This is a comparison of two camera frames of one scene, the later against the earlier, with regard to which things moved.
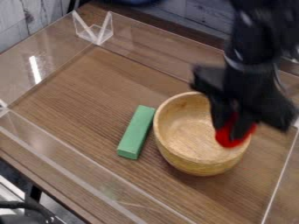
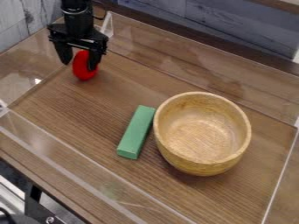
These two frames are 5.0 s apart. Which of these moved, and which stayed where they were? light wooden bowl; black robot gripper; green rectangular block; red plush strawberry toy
Moved: red plush strawberry toy; black robot gripper
Stayed: green rectangular block; light wooden bowl
